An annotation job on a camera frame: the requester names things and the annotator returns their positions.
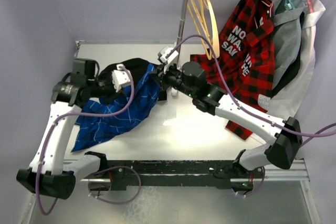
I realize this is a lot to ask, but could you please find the red black plaid shirt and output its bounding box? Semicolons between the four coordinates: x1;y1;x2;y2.
190;0;276;141

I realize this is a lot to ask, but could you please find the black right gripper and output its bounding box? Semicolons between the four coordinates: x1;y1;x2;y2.
150;60;196;98

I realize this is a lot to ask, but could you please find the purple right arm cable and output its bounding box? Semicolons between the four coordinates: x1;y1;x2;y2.
172;34;336;138

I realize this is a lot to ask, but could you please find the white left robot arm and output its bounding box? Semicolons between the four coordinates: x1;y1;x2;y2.
16;59;131;199

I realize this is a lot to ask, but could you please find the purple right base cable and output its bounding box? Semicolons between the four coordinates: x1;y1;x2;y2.
235;166;266;198

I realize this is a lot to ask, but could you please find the blue plaid shirt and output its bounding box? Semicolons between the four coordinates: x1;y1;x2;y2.
71;63;166;152

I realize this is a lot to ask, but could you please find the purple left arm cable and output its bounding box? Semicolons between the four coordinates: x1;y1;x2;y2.
35;66;136;216

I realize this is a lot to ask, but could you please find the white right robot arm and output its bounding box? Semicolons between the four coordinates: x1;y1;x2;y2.
150;62;302;177

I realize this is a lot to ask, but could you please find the grey shirt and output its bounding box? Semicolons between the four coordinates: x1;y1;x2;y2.
272;0;305;95

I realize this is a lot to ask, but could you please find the white shirt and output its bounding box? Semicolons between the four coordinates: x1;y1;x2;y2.
258;0;326;119

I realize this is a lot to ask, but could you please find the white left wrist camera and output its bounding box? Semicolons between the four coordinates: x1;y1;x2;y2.
112;64;132;92

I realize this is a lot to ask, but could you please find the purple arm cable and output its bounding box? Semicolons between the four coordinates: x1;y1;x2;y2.
172;34;336;138
35;66;136;216

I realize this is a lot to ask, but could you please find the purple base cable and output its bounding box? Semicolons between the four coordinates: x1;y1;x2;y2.
235;166;266;198
87;165;142;205

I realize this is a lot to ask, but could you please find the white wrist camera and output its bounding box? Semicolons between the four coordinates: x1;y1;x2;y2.
112;64;132;92
157;46;179;74

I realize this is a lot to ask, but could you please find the black garment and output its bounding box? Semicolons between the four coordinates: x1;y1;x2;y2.
98;58;166;104

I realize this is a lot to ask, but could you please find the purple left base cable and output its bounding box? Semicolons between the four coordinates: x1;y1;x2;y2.
87;165;142;205

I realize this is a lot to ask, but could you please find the beige plastic hanger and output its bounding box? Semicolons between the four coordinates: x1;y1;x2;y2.
203;0;220;58

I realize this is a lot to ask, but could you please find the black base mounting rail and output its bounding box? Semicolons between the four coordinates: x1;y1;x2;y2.
86;159;265;191

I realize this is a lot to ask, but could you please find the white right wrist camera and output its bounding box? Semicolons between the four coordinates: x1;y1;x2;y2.
157;46;179;74

